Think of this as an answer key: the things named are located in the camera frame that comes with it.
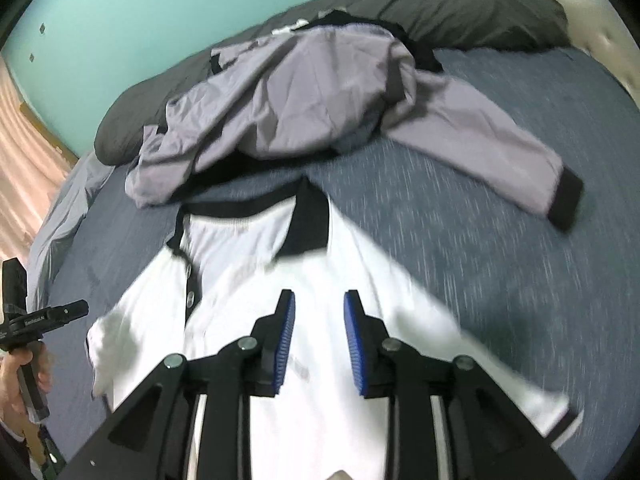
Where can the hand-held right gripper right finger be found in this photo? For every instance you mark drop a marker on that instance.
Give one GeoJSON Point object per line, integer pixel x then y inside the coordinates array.
{"type": "Point", "coordinates": [356, 345]}

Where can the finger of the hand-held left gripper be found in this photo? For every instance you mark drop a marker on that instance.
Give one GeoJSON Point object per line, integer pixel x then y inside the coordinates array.
{"type": "Point", "coordinates": [67, 314]}

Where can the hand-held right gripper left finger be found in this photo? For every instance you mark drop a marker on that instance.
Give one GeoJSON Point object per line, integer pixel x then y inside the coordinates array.
{"type": "Point", "coordinates": [284, 340]}

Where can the white polo shirt black collar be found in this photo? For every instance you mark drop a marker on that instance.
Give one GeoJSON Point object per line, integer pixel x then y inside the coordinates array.
{"type": "Point", "coordinates": [240, 270]}

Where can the person's left forearm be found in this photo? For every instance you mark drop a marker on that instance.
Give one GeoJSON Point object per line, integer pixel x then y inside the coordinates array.
{"type": "Point", "coordinates": [10, 440]}

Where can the person's left hand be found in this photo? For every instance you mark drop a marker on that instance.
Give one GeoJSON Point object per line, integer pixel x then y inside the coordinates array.
{"type": "Point", "coordinates": [12, 395]}

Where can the light grey duvet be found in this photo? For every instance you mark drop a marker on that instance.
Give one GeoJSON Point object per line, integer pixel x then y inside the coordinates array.
{"type": "Point", "coordinates": [55, 230]}

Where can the blue bed sheet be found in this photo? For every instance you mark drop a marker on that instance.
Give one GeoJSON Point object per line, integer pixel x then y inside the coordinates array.
{"type": "Point", "coordinates": [475, 260]}

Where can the pink curtain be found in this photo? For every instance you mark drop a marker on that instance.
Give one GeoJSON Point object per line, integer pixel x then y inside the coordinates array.
{"type": "Point", "coordinates": [25, 170]}

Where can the wooden board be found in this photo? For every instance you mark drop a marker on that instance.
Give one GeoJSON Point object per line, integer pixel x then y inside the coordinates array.
{"type": "Point", "coordinates": [40, 125]}

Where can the grey jacket black cuffs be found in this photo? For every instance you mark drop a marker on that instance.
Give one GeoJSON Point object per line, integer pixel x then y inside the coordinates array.
{"type": "Point", "coordinates": [300, 85]}

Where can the dark grey long pillow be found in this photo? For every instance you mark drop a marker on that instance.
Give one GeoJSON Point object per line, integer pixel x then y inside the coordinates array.
{"type": "Point", "coordinates": [475, 15]}

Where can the cream tufted headboard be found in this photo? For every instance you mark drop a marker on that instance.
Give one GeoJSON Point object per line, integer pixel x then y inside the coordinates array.
{"type": "Point", "coordinates": [600, 35]}

